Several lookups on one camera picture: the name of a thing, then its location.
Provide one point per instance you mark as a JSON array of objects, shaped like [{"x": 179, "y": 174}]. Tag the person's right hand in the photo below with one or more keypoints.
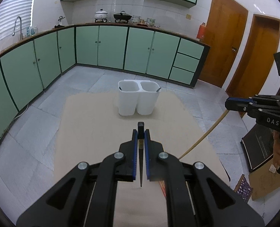
[{"x": 276, "y": 149}]

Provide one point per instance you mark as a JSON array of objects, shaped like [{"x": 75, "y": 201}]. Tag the brown wooden door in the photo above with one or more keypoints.
[
  {"x": 257, "y": 58},
  {"x": 224, "y": 32}
]

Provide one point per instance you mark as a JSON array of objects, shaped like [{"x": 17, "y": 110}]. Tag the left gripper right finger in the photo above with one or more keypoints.
[{"x": 195, "y": 195}]

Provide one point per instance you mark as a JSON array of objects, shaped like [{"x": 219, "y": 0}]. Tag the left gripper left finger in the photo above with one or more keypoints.
[{"x": 86, "y": 195}]

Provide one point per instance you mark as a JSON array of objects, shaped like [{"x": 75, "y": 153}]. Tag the white twin utensil holder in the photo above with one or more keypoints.
[{"x": 137, "y": 96}]

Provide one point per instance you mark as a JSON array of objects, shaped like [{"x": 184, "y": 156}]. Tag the black chopstick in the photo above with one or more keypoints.
[{"x": 140, "y": 127}]

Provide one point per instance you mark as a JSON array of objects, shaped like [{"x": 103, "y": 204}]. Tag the green lower kitchen cabinets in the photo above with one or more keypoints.
[{"x": 30, "y": 66}]

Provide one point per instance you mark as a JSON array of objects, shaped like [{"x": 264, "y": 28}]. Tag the beige tablecloth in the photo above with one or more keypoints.
[{"x": 91, "y": 129}]

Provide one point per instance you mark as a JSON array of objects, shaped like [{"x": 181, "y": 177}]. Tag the black flat box on floor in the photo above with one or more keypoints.
[{"x": 258, "y": 146}]

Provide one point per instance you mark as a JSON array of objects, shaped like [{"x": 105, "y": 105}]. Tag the white window blind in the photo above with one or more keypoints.
[{"x": 14, "y": 15}]

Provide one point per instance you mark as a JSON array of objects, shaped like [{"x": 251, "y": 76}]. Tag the red-ended wooden chopstick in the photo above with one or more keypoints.
[{"x": 163, "y": 187}]

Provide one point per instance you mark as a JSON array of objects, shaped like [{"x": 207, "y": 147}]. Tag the black wok with lid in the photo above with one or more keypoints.
[{"x": 122, "y": 17}]

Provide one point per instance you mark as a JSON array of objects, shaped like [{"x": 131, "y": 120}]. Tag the plain wooden chopstick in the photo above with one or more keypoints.
[{"x": 224, "y": 114}]

